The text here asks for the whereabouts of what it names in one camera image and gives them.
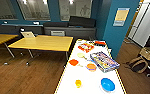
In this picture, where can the blue bowl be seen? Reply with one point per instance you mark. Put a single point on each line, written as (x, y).
(107, 85)

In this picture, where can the open laptop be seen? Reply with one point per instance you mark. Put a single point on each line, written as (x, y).
(27, 34)

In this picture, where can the red game box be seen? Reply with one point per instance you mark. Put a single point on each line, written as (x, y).
(86, 46)

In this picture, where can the red orange flat item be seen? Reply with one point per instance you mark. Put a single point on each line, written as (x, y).
(73, 62)

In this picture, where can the long grey sofa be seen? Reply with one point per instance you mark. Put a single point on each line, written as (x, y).
(74, 32)

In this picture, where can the light grey sofa pillow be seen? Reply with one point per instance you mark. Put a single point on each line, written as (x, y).
(57, 33)

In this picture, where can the black red flat item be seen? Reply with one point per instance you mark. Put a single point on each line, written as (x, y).
(99, 42)

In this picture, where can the orange bowl pale rim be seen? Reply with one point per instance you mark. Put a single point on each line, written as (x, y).
(91, 67)

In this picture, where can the dark sofa back cushion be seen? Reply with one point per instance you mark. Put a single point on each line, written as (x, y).
(81, 21)

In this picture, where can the colourful board game box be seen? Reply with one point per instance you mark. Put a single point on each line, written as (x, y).
(104, 61)

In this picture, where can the long wooden table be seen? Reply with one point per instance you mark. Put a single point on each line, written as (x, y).
(41, 42)
(1, 38)

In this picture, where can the small orange plastic bowl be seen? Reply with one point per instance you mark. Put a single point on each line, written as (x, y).
(78, 83)

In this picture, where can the white activity table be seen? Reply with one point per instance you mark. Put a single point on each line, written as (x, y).
(91, 80)

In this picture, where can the grey framed interior window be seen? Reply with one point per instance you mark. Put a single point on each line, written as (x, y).
(2, 8)
(74, 8)
(34, 8)

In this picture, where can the small white ledge item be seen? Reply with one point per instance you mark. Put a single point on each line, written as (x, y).
(36, 22)

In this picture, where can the brown backpack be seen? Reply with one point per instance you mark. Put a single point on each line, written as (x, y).
(137, 64)

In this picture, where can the dark low sofa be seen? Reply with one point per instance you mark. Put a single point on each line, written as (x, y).
(11, 29)

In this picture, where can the brown cardboard box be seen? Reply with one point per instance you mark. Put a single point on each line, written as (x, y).
(147, 52)

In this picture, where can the small beige wall poster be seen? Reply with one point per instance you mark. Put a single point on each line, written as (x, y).
(121, 16)

